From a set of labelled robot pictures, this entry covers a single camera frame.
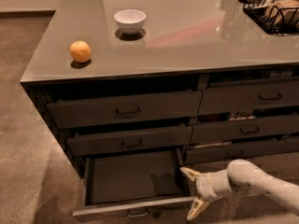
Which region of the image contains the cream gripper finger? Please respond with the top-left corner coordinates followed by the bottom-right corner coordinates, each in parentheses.
top-left (180, 167), bottom-right (201, 181)
top-left (187, 197), bottom-right (209, 221)

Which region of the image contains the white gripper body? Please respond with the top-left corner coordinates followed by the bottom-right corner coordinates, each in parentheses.
top-left (195, 170), bottom-right (233, 203)

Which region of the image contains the dark drawer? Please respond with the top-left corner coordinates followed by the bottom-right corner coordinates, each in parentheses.
top-left (73, 148), bottom-right (193, 222)
top-left (47, 91), bottom-right (202, 129)
top-left (191, 114), bottom-right (299, 144)
top-left (184, 136), bottom-right (299, 164)
top-left (66, 125), bottom-right (192, 157)
top-left (198, 80), bottom-right (299, 115)

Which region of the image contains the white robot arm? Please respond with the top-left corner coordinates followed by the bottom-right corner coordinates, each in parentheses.
top-left (180, 160), bottom-right (299, 221)

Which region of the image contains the dark cabinet with grey top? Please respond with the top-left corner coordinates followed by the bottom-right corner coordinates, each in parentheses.
top-left (21, 0), bottom-right (299, 174)

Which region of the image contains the white ceramic bowl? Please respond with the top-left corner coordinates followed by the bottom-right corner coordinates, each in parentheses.
top-left (114, 9), bottom-right (147, 35)

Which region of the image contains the orange fruit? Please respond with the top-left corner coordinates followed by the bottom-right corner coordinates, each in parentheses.
top-left (69, 41), bottom-right (92, 63)

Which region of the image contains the black wire basket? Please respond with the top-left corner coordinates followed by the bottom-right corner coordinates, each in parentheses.
top-left (242, 0), bottom-right (299, 35)

